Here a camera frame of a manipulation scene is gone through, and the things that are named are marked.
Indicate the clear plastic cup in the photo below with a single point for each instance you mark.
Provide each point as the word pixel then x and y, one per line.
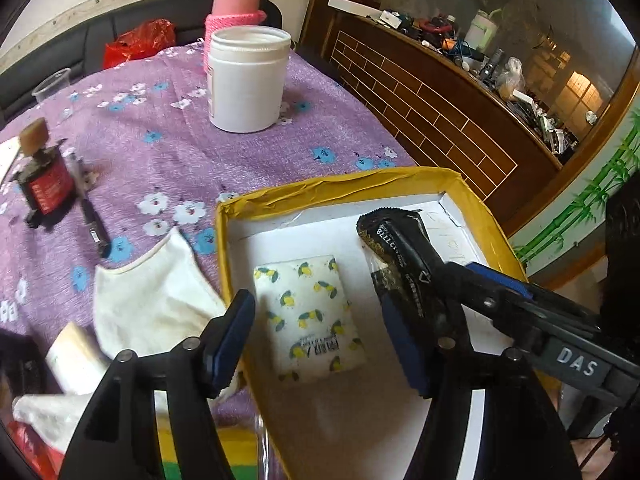
pixel 52 92

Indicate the yellow cardboard box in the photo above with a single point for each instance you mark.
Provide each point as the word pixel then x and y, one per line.
pixel 350 185

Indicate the black foil packet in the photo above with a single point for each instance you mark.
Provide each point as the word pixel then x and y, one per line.
pixel 395 235

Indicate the black leather sofa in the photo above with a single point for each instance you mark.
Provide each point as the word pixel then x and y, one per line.
pixel 95 35

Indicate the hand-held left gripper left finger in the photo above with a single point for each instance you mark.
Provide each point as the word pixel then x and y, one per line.
pixel 232 340

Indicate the red shopping bag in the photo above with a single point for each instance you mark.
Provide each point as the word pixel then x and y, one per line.
pixel 140 40

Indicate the white plastic jar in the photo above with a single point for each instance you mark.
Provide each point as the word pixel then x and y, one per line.
pixel 247 90

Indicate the white crumpled cloth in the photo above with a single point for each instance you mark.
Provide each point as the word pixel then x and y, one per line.
pixel 45 410

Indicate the clear plastic bag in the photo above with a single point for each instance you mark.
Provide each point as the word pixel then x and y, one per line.
pixel 510 80

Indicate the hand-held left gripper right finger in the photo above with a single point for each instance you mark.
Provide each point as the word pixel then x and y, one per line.
pixel 400 340

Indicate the bamboo wall sticker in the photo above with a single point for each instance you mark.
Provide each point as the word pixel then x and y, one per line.
pixel 590 195

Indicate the pink sleeved bottle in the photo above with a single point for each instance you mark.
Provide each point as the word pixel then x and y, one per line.
pixel 235 5

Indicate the lemon print tissue pack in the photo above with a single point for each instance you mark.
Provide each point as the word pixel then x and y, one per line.
pixel 310 320

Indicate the black pen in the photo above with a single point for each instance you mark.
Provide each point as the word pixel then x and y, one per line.
pixel 95 225

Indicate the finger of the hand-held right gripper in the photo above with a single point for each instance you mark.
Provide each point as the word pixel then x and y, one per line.
pixel 575 362
pixel 500 282

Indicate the white green kettle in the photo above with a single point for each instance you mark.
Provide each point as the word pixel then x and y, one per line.
pixel 482 32

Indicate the wooden cabinet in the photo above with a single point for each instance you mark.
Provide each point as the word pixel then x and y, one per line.
pixel 400 85

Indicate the white flat box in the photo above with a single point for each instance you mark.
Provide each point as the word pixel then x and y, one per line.
pixel 355 7

